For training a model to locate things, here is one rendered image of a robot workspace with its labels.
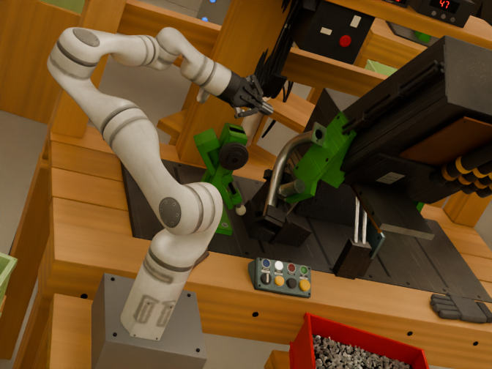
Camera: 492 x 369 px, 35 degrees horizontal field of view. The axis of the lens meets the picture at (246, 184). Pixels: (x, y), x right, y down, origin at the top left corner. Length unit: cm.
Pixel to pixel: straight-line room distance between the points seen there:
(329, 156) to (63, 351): 84
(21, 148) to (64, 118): 170
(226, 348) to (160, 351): 163
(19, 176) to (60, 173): 164
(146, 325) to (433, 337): 93
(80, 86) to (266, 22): 76
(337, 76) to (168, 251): 115
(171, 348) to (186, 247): 22
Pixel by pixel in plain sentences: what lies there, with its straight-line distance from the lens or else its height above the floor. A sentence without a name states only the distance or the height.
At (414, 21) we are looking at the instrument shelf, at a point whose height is 152.
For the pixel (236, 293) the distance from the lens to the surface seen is 191.
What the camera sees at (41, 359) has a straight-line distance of 180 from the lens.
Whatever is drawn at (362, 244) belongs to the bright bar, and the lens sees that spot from 211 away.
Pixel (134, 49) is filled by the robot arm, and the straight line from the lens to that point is 176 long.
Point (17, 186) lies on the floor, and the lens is 367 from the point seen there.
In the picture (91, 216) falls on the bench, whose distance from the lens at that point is 199.
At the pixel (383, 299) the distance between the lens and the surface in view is 215.
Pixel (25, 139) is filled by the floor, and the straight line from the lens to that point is 405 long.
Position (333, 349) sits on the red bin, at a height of 88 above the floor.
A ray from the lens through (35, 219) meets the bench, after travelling 245.
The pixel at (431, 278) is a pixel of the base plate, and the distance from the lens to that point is 238.
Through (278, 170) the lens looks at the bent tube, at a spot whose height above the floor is 106.
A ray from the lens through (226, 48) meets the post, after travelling 223.
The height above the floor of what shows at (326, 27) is 143.
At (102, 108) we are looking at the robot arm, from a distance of 154.
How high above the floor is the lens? 195
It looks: 26 degrees down
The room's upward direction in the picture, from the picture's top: 24 degrees clockwise
